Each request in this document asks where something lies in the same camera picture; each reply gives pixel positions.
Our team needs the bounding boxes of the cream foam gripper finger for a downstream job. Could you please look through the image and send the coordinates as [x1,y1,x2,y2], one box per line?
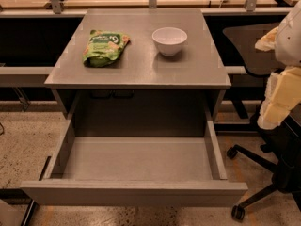
[257,66,301,130]
[255,27,278,52]

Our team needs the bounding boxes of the grey top drawer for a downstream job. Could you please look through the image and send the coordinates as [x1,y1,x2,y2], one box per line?
[20,92,248,208]

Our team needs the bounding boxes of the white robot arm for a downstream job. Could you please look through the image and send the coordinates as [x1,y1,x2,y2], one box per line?
[255,1,301,130]

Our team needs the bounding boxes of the black office chair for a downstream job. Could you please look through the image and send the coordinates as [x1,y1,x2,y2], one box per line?
[224,23,301,220]

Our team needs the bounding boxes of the grey cabinet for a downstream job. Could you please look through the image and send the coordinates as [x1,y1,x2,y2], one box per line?
[45,8,231,114]

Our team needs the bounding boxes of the white bowl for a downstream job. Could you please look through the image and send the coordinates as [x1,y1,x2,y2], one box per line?
[152,27,188,57]

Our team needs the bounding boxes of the green snack bag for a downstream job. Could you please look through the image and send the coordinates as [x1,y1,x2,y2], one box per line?
[82,30,130,68]

